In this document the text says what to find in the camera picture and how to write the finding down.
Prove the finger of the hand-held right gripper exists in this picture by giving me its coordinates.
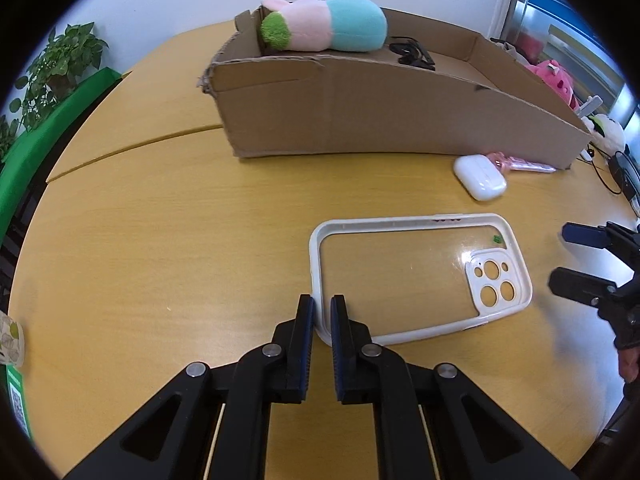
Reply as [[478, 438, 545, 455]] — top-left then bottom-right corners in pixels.
[[548, 267, 634, 319], [561, 221, 640, 261]]

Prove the pink pen-shaped item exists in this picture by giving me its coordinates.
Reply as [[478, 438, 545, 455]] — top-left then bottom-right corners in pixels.
[[484, 151, 557, 176]]

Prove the pink and teal pig plush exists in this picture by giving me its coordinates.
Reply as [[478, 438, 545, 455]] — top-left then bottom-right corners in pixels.
[[259, 0, 389, 53]]

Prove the brown cardboard box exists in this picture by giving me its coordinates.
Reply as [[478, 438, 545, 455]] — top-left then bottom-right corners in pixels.
[[197, 5, 593, 171]]

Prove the printed paper cup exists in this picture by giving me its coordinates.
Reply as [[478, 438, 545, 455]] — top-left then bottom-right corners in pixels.
[[0, 312, 26, 366]]

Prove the glass door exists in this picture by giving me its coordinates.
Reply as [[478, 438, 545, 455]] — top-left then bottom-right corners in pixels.
[[500, 0, 640, 126]]

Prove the person's right hand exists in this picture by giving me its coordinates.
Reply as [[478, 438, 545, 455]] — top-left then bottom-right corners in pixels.
[[618, 347, 640, 383]]

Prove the green board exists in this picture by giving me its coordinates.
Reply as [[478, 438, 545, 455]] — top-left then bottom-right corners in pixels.
[[0, 67, 123, 246]]

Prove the green card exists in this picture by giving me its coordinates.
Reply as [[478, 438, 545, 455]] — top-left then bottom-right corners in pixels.
[[5, 365, 33, 441]]

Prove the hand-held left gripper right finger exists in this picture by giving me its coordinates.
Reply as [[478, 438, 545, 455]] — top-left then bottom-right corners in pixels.
[[330, 294, 581, 480]]

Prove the black cable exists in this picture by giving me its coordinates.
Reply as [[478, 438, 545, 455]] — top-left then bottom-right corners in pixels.
[[580, 147, 640, 216]]

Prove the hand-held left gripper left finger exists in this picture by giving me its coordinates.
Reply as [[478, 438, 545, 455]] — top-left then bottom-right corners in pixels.
[[62, 294, 317, 480]]

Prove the white earbuds case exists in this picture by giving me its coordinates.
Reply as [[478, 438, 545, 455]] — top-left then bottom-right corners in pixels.
[[453, 154, 508, 203]]

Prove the green potted plant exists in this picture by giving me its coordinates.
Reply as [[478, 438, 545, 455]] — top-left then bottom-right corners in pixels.
[[0, 22, 110, 161]]

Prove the black chair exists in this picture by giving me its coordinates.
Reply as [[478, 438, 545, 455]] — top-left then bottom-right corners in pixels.
[[0, 180, 48, 306]]

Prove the pink plush toy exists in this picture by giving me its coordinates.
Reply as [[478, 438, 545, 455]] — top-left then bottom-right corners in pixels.
[[522, 59, 581, 111]]

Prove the white clear phone case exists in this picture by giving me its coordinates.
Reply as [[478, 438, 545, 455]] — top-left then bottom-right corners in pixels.
[[308, 213, 533, 348]]

